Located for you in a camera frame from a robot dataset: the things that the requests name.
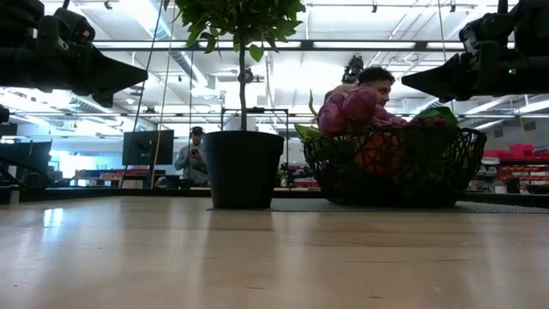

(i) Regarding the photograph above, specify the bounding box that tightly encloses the dark grey woven placemat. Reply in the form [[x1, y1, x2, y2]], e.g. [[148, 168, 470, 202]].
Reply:
[[205, 197, 549, 215]]

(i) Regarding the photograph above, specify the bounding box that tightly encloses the round green lime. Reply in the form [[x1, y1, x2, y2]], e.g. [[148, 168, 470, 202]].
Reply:
[[412, 106, 459, 130]]

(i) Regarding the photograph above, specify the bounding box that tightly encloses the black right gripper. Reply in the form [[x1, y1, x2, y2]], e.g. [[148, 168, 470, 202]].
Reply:
[[401, 11, 516, 104]]

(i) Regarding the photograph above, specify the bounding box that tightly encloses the black computer monitor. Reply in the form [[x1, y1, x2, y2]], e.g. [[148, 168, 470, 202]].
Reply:
[[122, 130, 175, 167]]

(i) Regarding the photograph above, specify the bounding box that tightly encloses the black round overhead camera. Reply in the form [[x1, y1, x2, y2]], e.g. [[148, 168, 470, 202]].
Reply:
[[238, 66, 256, 85]]

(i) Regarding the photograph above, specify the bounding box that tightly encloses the purple grape bunch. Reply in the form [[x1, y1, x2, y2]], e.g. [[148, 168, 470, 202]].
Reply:
[[317, 87, 409, 137]]

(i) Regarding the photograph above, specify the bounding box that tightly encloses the black overhead beam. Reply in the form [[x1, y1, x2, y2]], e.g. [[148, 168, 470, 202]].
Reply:
[[92, 39, 516, 53]]

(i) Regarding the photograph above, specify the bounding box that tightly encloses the black mounted camera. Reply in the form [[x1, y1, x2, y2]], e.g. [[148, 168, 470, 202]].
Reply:
[[341, 54, 365, 85]]

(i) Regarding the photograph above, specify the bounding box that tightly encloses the white cylindrical tank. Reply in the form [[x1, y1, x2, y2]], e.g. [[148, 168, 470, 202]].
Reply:
[[222, 116, 257, 132]]

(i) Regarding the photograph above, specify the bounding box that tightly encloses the person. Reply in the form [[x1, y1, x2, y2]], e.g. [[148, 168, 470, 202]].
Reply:
[[323, 65, 396, 109], [173, 125, 210, 188]]

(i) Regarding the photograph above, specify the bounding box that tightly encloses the silver ventilation duct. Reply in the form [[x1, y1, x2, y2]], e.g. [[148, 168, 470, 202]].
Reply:
[[128, 0, 224, 98]]

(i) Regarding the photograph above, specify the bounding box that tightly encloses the thin black hanging cable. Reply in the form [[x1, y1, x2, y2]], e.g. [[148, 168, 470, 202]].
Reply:
[[187, 49, 196, 181]]

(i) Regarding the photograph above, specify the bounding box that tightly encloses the brown woven wire basket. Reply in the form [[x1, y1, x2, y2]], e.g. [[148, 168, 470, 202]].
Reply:
[[303, 124, 488, 208]]

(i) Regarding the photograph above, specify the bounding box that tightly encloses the orange toy pepper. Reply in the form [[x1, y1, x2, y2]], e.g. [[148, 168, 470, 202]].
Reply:
[[353, 131, 407, 178]]

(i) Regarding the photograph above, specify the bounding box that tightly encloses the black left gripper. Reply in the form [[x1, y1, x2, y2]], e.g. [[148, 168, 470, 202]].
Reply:
[[33, 7, 149, 109]]

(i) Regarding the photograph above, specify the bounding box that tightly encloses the red storage bins shelf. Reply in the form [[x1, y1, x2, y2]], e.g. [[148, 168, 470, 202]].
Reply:
[[480, 143, 549, 195]]

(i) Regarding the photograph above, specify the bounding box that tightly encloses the potted green leafy plant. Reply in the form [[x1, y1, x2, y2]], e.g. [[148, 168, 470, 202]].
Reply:
[[162, 0, 307, 211]]

